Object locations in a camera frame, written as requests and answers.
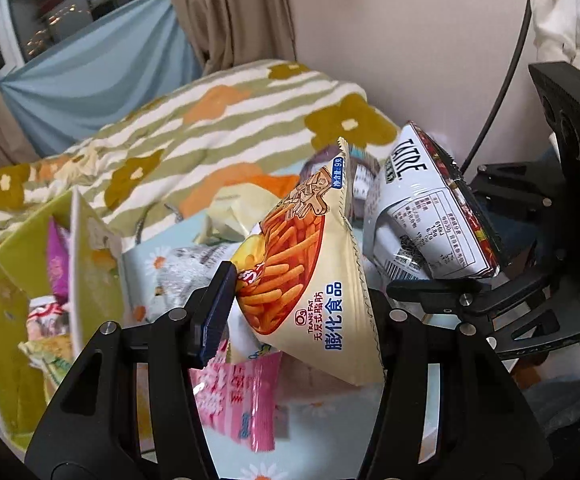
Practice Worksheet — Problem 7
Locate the red white Tatoe chip bag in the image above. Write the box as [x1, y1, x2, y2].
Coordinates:
[363, 122, 503, 281]

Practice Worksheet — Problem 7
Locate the large pink marshmallow bag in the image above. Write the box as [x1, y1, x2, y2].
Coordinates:
[190, 341, 281, 452]

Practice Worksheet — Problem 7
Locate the cream fries snack bag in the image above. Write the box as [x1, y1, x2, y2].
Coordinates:
[232, 139, 383, 386]

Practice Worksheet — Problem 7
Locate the silver brown snack packet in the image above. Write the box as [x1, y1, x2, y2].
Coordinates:
[300, 144, 380, 226]

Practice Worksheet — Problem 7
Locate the green cardboard storage box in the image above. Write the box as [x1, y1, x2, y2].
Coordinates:
[0, 188, 132, 451]

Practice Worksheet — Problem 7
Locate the purple snack bag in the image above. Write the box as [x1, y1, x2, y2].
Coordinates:
[46, 217, 71, 304]

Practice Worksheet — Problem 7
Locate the cream orange snack packet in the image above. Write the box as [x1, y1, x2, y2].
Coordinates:
[194, 182, 280, 245]

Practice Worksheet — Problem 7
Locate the floral striped green blanket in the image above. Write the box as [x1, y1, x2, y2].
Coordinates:
[0, 60, 400, 249]

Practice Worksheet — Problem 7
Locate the blue cloth under window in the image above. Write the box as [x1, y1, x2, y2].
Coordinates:
[0, 0, 202, 157]

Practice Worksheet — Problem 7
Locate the beige curtain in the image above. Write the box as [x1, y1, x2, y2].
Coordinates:
[171, 0, 296, 75]

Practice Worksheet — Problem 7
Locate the black cable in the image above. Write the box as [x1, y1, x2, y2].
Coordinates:
[459, 0, 539, 174]

